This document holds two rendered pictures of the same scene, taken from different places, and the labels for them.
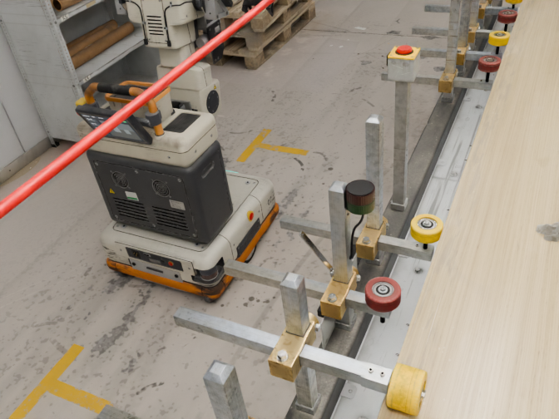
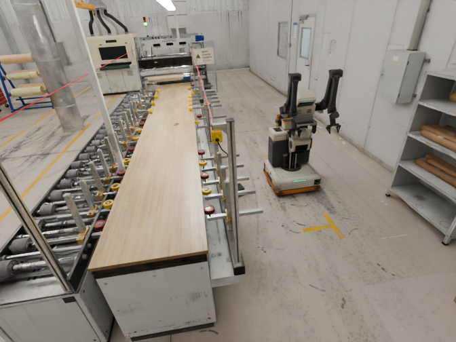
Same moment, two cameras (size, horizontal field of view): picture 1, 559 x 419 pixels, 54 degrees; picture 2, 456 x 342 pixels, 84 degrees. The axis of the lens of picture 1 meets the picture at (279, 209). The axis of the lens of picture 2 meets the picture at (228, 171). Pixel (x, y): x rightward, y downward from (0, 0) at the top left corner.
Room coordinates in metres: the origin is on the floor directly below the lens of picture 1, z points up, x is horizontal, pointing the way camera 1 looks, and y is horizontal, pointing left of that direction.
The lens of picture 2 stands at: (4.07, -2.12, 2.11)
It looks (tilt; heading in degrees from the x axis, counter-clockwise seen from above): 31 degrees down; 144
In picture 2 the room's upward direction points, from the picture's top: 4 degrees counter-clockwise
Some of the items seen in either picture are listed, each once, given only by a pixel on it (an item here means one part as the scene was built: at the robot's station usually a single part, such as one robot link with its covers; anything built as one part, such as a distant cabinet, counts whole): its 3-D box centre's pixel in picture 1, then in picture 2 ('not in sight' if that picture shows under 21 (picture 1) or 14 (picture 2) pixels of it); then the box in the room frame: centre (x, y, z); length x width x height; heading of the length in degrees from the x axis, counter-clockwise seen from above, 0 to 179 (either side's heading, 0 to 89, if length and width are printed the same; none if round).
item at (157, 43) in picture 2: not in sight; (175, 79); (-1.85, 0.84, 0.95); 1.65 x 0.70 x 1.90; 60
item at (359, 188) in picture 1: (360, 227); not in sight; (0.90, -0.17, 1.04); 0.06 x 0.06 x 0.22; 60
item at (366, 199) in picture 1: (360, 192); not in sight; (0.90, -0.17, 1.14); 0.06 x 0.06 x 0.02
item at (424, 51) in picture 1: (447, 54); (222, 167); (2.21, -0.81, 0.81); 0.43 x 0.03 x 0.04; 60
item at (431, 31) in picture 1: (459, 32); (226, 180); (2.43, -0.94, 0.80); 0.43 x 0.03 x 0.04; 60
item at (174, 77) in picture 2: not in sight; (174, 77); (-1.61, 0.70, 1.05); 1.43 x 0.12 x 0.12; 60
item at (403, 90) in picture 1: (401, 146); (209, 125); (1.37, -0.38, 0.93); 0.05 x 0.05 x 0.45; 60
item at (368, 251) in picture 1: (372, 236); not in sight; (1.12, -0.24, 0.81); 0.14 x 0.06 x 0.05; 150
